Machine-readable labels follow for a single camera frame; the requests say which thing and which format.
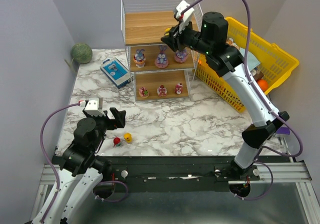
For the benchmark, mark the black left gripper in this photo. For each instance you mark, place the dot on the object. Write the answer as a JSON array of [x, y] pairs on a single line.
[[110, 120]]

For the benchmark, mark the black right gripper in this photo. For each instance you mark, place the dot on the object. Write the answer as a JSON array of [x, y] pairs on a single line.
[[176, 38]]

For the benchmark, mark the yellow duck toy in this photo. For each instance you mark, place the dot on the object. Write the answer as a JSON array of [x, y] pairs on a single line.
[[128, 137]]

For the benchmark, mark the purple unicorn pink donut toy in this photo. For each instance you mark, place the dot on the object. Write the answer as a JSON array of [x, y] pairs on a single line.
[[181, 56]]

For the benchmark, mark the red ball toy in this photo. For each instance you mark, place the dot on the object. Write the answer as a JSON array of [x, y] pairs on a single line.
[[117, 142]]

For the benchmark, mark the purple bunny pink donut toy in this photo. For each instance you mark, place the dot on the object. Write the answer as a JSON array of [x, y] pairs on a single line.
[[161, 60]]

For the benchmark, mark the purple bunny orange ring toy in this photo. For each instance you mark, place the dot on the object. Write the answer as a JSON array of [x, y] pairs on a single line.
[[139, 58]]

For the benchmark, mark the pink bear strawberry tart toy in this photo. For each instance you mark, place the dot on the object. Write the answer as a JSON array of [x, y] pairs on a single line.
[[143, 92]]

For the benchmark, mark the pink bear cake car toy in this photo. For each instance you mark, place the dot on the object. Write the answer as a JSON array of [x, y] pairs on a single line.
[[161, 91]]

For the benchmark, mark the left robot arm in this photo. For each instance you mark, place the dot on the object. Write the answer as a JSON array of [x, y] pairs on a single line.
[[80, 170]]

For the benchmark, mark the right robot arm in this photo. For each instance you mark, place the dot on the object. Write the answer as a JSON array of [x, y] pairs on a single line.
[[228, 63]]

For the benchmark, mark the blue razor box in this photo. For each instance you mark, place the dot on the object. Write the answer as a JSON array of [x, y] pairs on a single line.
[[116, 72]]

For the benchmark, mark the green yarn ball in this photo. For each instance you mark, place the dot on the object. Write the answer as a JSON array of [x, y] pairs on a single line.
[[81, 53]]

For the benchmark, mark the light blue snack bag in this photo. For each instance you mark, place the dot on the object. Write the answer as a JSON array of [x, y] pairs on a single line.
[[252, 61]]

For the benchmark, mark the orange fruit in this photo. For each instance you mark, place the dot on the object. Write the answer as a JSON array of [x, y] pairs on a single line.
[[263, 85]]

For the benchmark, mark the yellow plastic basket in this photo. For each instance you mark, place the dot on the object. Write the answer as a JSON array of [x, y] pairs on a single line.
[[275, 64]]

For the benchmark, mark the purple box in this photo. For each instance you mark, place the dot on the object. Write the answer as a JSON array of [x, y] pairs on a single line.
[[283, 131]]

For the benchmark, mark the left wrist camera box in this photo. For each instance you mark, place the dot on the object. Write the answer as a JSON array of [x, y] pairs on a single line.
[[94, 107]]

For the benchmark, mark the white wire wooden shelf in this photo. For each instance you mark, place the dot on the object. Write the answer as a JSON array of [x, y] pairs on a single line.
[[158, 72]]

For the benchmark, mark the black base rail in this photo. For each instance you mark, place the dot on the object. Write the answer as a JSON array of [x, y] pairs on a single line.
[[175, 174]]

